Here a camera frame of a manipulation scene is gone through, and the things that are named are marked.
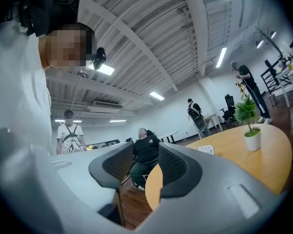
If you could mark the person's white shirt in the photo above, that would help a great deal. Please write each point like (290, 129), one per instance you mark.
(14, 82)

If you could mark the green plant in white pot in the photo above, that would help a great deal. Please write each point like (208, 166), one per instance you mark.
(253, 141)

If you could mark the black head-worn camera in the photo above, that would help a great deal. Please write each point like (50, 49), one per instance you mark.
(98, 57)

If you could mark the metal trash can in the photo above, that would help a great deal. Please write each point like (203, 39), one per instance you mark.
(273, 100)

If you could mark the grey oval case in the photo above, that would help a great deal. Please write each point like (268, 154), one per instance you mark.
(200, 122)

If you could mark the black office chair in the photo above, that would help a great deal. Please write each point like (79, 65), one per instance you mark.
(228, 111)

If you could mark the black tree-shaped lamp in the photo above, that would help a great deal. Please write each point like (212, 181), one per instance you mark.
(259, 44)

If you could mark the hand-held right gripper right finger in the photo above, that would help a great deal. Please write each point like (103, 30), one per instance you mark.
(205, 194)

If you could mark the small white table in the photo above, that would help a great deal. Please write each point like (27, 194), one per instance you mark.
(211, 116)

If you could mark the black backpack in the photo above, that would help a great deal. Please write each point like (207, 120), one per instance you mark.
(193, 112)

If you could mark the yellow hand tool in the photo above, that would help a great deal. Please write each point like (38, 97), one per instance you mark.
(240, 86)

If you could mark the ceiling light panel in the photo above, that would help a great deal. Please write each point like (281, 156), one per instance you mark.
(77, 121)
(221, 57)
(106, 69)
(117, 121)
(157, 95)

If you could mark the white table card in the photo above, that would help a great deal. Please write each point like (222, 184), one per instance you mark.
(206, 149)

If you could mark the white ceiling air conditioner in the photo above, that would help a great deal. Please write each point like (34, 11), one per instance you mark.
(107, 107)

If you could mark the round white table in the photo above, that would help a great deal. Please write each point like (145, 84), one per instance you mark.
(168, 133)

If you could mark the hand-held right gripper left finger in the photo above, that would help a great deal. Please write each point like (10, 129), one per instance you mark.
(70, 179)

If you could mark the black wooden rack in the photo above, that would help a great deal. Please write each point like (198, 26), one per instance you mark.
(271, 78)

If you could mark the person's head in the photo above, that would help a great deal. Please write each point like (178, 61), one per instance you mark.
(63, 47)

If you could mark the round wooden table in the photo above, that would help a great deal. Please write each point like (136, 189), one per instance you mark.
(234, 140)

